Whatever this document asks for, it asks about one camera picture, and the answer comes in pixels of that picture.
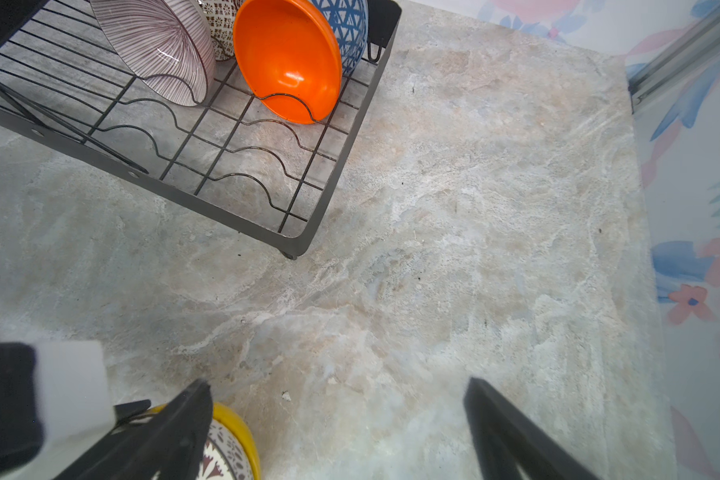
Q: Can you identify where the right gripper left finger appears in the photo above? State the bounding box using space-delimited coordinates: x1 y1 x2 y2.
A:
57 379 213 479

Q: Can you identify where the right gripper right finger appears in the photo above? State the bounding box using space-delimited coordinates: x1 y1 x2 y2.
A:
463 377 597 480

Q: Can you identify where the plain yellow bowl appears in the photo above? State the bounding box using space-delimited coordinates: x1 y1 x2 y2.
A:
143 401 263 480

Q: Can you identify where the pink striped bowl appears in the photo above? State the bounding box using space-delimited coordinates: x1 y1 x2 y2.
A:
90 0 216 106

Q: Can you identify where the plain orange bowl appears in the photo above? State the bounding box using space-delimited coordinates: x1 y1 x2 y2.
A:
233 0 342 124

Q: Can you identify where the brown checker pattern bowl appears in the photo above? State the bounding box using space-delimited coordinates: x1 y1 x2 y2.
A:
199 0 244 62

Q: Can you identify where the blue triangle pattern bowl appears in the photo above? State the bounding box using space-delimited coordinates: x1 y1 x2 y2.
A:
311 0 369 77

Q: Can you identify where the white lattice yellow bowl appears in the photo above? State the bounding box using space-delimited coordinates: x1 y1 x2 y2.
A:
197 420 254 480

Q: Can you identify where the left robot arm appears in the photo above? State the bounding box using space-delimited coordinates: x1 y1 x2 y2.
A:
0 341 151 479

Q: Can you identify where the black wire dish rack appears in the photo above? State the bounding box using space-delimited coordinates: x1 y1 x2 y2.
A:
0 1 402 259

